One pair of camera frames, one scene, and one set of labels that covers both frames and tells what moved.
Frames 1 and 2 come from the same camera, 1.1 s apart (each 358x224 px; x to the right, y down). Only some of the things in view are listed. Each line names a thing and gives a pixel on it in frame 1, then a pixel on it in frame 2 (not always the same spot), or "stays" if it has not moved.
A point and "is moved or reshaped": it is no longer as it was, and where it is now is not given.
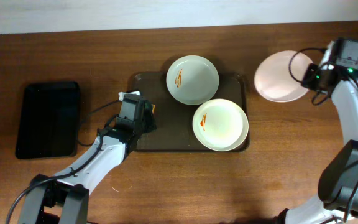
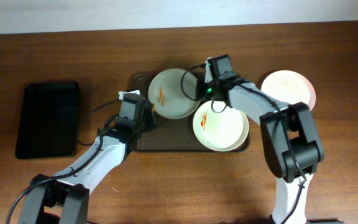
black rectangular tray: (49, 120) stays
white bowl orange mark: (192, 79) is moved or reshaped
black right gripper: (309, 76) to (202, 86)
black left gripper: (148, 115) stays
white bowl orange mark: (220, 124) stays
